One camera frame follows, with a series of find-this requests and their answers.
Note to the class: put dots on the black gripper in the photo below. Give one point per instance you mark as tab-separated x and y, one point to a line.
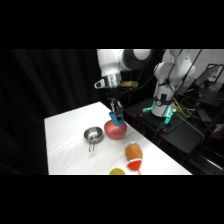
114	93

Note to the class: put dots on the blue plastic cup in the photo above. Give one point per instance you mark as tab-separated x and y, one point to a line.
116	119

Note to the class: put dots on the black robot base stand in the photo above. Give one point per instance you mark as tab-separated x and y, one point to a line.
180	133

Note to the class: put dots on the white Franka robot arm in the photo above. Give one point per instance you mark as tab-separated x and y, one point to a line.
110	63

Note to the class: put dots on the pink bowl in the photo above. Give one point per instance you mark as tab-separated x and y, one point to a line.
115	132

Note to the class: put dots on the yellow plastic cup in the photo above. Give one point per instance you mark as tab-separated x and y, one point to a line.
117	172

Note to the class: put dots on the brown plush toy red base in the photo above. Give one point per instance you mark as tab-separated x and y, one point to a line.
133	152

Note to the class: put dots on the black curtain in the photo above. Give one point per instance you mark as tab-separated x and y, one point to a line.
50	86

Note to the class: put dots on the dark monitor screen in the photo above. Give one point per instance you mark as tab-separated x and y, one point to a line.
209	76

